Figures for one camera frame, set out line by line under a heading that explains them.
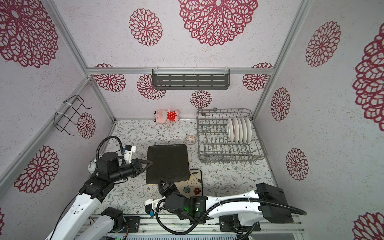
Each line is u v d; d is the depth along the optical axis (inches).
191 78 37.1
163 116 45.6
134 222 29.2
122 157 25.5
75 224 17.3
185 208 19.2
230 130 38.2
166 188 22.6
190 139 42.9
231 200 18.4
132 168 24.9
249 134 37.3
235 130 38.2
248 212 16.6
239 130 36.8
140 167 25.5
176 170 27.4
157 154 29.0
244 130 37.3
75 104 32.2
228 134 41.6
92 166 32.0
